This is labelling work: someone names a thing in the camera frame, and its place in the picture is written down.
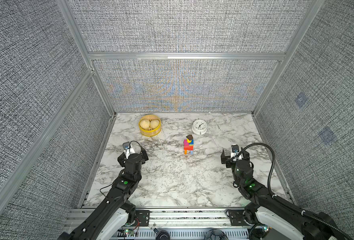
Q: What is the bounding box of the left cream steamed bun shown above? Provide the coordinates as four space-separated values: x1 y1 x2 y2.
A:
140 119 150 130

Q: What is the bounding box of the right cream steamed bun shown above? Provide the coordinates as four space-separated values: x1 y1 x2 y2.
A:
150 119 160 130

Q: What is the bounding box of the magenta wood cube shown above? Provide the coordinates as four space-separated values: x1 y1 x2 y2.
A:
183 139 190 147

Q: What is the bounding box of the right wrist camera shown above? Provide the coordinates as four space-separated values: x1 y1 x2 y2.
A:
230 145 240 159

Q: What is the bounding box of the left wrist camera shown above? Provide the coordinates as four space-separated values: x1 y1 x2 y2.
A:
123 142 136 159

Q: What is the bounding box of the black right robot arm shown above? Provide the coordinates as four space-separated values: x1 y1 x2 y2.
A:
220 143 351 240

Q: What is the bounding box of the white round alarm clock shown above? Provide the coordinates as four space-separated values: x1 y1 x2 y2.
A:
191 119 207 135

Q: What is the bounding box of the cream steamed bun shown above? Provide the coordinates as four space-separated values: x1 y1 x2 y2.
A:
140 119 150 130
150 119 160 130

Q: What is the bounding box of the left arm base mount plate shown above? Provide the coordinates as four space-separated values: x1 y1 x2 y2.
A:
125 210 151 227

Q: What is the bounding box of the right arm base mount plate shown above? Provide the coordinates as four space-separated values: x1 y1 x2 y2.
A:
225 209 253 227

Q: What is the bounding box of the orange-red wood block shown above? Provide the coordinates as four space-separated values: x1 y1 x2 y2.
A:
183 146 194 151

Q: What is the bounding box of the yellow rimmed wooden steamer basket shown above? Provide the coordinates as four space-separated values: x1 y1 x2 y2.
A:
139 115 162 137

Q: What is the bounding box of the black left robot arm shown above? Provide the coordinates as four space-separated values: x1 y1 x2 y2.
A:
58 147 149 240

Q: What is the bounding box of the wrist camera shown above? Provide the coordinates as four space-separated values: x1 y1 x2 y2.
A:
123 142 136 159
230 145 240 159

